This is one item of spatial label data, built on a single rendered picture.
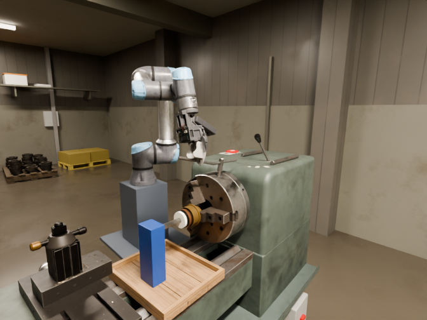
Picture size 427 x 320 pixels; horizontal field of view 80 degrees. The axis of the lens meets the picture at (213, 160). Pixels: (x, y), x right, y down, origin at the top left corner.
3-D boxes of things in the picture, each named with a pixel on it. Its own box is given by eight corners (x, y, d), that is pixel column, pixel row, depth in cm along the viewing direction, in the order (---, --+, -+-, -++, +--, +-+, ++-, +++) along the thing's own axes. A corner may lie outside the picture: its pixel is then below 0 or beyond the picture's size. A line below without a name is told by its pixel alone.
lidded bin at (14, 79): (25, 86, 621) (24, 76, 617) (28, 86, 596) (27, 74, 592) (2, 85, 591) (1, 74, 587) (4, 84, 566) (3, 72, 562)
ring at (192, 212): (189, 200, 112) (173, 205, 105) (205, 204, 106) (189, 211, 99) (190, 220, 114) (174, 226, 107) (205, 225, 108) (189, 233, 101)
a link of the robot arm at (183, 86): (188, 72, 99) (194, 65, 91) (193, 100, 100) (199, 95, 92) (168, 74, 97) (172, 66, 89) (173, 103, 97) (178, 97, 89)
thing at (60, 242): (69, 233, 82) (68, 225, 81) (80, 242, 77) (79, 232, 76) (40, 242, 76) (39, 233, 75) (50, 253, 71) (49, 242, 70)
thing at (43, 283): (99, 261, 92) (98, 249, 91) (113, 273, 85) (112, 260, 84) (32, 291, 77) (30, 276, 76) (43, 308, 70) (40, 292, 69)
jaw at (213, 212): (215, 203, 114) (236, 209, 106) (215, 214, 114) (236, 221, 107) (197, 210, 105) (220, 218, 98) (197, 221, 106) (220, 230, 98)
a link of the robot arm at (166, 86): (158, 85, 106) (161, 77, 96) (184, 86, 110) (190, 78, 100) (159, 103, 106) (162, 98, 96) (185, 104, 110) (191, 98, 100)
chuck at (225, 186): (190, 215, 135) (200, 161, 124) (236, 249, 117) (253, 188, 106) (177, 221, 128) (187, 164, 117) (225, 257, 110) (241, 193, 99)
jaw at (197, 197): (203, 202, 118) (194, 179, 120) (210, 199, 115) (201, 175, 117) (186, 209, 110) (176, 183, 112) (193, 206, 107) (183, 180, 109)
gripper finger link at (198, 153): (192, 167, 93) (187, 143, 93) (203, 165, 98) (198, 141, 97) (197, 167, 91) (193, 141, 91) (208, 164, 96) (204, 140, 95)
